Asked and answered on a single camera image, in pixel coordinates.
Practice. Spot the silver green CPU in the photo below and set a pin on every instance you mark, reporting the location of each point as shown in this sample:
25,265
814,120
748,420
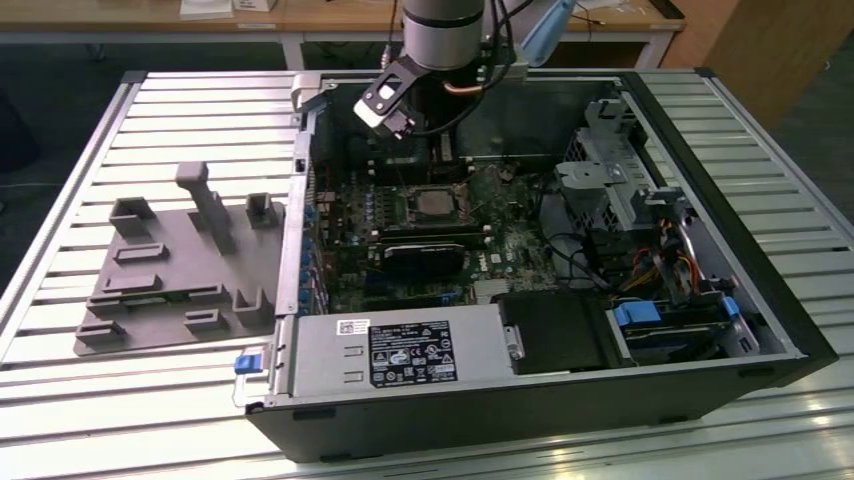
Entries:
436,202

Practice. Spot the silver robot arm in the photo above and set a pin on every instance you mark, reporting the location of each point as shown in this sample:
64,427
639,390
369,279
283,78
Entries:
440,40

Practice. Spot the CPU socket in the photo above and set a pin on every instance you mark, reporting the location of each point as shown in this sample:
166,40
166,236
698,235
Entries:
408,221

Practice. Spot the black expansion slot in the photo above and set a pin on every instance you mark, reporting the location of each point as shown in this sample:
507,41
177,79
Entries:
427,229
427,238

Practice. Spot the silver coin battery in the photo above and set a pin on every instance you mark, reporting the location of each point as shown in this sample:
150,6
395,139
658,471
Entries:
507,175

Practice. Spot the pale blue teach pendant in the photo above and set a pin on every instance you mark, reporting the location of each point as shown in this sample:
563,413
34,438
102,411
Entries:
547,30

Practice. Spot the green motherboard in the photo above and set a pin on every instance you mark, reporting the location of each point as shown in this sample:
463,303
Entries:
513,240

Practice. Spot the black graphics card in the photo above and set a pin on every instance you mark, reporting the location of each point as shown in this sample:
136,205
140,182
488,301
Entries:
420,260

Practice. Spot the metal drive cage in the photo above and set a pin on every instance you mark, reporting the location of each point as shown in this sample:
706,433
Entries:
600,200

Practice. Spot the white box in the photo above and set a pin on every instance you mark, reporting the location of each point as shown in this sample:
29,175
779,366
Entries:
256,5
207,10

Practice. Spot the silver chipset heatsink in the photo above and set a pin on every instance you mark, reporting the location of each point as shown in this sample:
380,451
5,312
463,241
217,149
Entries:
489,290

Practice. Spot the wooden desk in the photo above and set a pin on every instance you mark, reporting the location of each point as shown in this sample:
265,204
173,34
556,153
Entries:
133,25

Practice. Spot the black drive bay box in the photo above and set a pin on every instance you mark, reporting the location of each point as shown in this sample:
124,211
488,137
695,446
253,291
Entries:
553,335

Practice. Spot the hard disk in blue carrier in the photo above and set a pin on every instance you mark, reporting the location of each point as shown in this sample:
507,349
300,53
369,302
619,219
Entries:
636,312

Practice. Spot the silver power supply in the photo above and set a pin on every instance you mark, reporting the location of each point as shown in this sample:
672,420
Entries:
320,350

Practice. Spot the grey parts rack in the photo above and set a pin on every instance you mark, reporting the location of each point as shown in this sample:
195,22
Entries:
173,280

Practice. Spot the wooden cabinet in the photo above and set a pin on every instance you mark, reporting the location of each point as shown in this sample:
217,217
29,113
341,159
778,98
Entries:
787,50

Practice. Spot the blue case latch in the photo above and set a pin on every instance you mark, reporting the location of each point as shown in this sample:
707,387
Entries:
247,362

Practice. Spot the black PC case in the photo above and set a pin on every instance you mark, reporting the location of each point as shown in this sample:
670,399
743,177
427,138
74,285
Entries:
467,430

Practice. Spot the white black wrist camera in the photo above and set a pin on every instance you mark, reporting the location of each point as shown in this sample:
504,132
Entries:
383,95

